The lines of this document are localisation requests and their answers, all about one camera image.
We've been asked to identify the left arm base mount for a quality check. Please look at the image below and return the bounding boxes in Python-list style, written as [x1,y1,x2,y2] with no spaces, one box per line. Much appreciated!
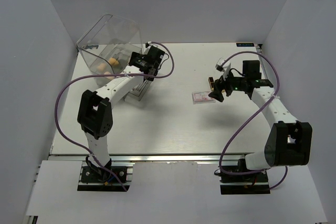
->
[77,163,132,192]

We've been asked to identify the black gold lipstick left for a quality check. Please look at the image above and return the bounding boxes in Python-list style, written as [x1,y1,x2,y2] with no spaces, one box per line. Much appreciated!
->
[208,77,214,91]

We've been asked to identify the pink clear eyelash box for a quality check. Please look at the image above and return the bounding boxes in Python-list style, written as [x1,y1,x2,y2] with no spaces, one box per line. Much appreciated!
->
[192,91,216,104]

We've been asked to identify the clear false eyelash case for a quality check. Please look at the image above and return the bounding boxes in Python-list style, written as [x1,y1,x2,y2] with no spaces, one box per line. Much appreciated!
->
[131,80,149,97]

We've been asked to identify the beige teardrop makeup sponge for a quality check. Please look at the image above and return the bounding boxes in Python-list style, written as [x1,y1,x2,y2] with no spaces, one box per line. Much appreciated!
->
[104,71,115,80]

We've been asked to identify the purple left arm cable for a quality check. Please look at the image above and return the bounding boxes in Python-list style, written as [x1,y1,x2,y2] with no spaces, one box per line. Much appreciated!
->
[54,41,175,192]

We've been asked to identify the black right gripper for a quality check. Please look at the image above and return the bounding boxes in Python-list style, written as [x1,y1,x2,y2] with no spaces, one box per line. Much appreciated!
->
[208,68,247,102]

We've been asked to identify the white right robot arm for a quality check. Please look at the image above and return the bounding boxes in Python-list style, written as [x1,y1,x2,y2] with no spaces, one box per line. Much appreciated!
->
[209,58,312,182]

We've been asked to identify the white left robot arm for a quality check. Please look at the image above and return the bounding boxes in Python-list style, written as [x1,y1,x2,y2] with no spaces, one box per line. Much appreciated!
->
[77,46,165,182]

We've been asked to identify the clear acrylic makeup organizer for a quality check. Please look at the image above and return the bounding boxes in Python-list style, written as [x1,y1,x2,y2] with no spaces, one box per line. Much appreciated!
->
[76,13,158,103]

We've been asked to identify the beige gourd makeup sponge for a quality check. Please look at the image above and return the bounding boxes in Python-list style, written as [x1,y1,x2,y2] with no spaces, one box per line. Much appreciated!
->
[97,63,111,74]

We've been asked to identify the blue table label sticker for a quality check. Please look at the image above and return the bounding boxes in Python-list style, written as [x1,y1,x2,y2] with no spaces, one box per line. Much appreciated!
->
[236,42,255,47]

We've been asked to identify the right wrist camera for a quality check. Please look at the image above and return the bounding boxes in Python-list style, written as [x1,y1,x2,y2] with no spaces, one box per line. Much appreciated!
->
[215,58,231,79]

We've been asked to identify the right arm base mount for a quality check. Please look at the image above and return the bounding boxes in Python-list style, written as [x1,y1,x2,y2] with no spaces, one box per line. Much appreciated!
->
[214,168,270,195]

